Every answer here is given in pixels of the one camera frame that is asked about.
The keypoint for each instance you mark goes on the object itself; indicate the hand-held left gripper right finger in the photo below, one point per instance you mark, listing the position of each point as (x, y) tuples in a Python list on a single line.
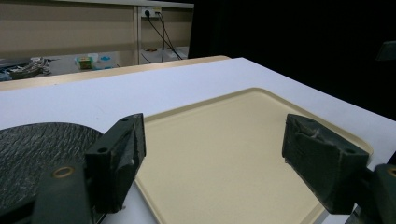
[(323, 168)]

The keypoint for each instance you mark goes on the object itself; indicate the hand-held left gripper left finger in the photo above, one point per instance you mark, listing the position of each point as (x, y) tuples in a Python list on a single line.
[(113, 169)]

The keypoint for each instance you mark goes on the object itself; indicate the round black textured plate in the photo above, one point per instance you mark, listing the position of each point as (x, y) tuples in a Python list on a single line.
[(34, 155)]

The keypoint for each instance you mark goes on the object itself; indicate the beige plastic tray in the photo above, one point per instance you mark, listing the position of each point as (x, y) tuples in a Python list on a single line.
[(224, 161)]

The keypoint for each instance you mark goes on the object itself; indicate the green and yellow small box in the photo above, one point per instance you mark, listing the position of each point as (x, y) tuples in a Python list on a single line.
[(84, 62)]

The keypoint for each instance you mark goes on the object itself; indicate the wall power socket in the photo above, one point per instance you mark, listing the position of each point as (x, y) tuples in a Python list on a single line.
[(151, 11)]

